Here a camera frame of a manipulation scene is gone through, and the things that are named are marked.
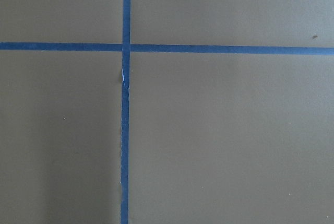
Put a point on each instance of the brown paper table cover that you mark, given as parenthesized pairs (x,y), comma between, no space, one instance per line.
(166,111)

